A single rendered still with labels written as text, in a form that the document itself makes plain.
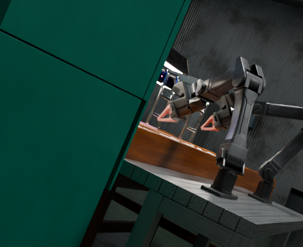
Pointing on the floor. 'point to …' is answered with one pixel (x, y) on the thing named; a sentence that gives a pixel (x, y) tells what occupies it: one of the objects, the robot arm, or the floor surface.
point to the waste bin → (300, 202)
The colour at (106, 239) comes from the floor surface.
